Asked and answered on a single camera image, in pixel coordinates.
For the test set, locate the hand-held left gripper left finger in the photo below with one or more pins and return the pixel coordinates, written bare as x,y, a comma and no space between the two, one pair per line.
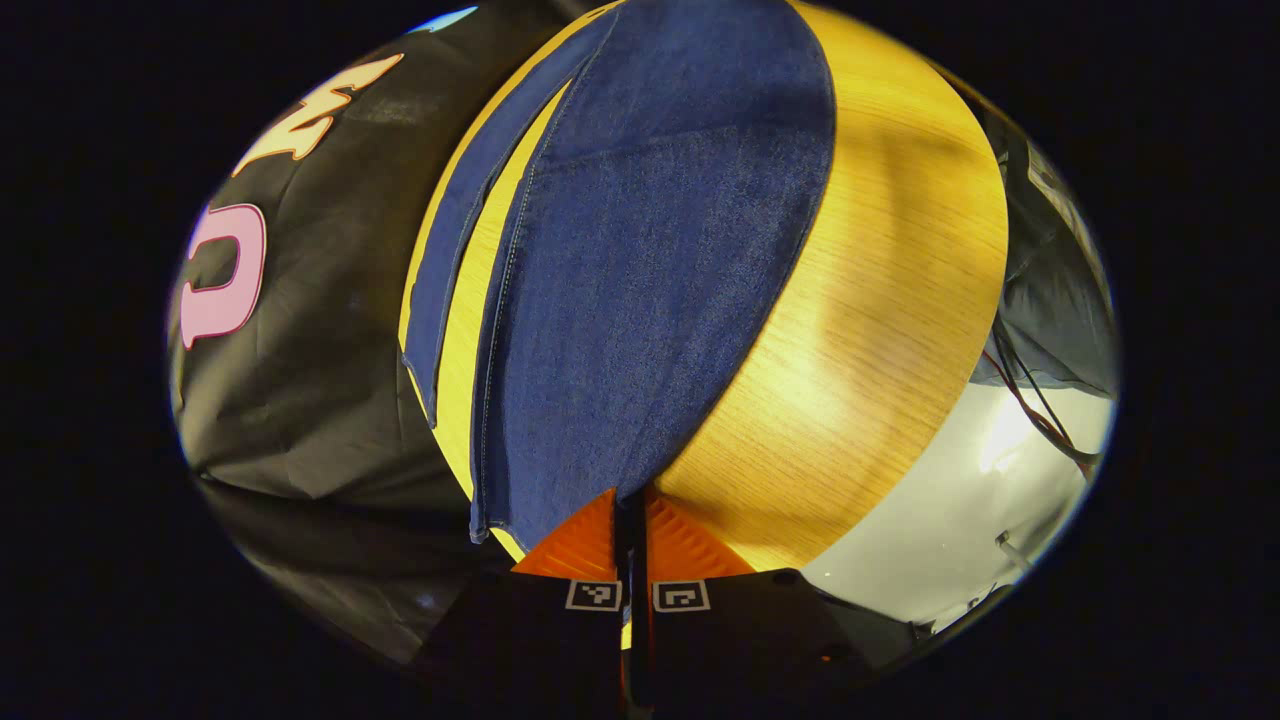
540,630

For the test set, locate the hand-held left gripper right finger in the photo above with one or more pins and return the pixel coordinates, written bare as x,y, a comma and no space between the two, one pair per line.
740,630

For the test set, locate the blue denim jeans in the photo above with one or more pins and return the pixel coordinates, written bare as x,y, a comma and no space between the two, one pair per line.
640,280

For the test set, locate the black backdrop cloth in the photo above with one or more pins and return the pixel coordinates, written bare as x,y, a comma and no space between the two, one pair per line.
320,380

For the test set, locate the dark grey cloth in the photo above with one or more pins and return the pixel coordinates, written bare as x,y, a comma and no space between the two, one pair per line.
1055,300

